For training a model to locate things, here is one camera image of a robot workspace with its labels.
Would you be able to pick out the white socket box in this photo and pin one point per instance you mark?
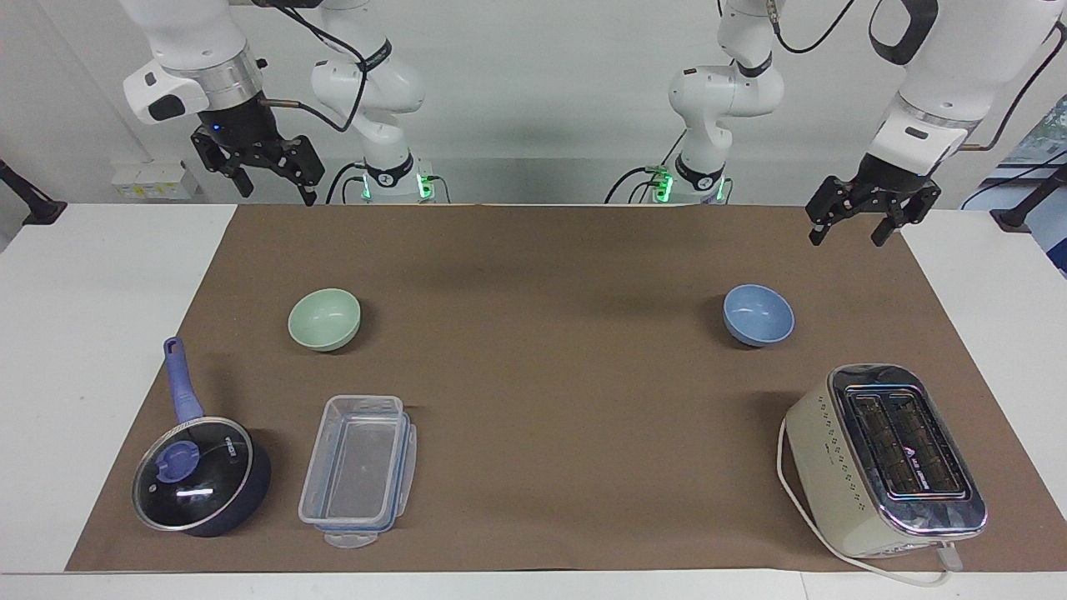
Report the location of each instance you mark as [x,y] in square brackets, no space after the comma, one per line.
[154,182]

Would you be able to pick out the green bowl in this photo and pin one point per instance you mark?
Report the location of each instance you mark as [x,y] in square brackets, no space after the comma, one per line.
[325,321]

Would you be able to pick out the cream toaster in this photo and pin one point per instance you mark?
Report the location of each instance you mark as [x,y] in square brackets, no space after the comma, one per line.
[884,467]

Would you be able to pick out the glass lid with blue knob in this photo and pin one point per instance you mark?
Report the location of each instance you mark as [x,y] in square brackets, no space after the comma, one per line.
[193,475]

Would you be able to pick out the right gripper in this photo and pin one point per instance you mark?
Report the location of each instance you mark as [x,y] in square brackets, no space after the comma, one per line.
[242,125]

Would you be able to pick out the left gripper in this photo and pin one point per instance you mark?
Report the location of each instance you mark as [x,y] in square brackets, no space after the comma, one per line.
[896,182]

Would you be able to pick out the black stand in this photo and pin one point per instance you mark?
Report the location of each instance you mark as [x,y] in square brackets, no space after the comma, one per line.
[29,204]
[1021,212]

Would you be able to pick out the blue bowl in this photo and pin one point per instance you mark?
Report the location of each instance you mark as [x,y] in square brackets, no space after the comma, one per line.
[757,317]

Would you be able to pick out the clear plastic container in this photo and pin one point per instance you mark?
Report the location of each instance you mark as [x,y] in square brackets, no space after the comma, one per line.
[358,471]

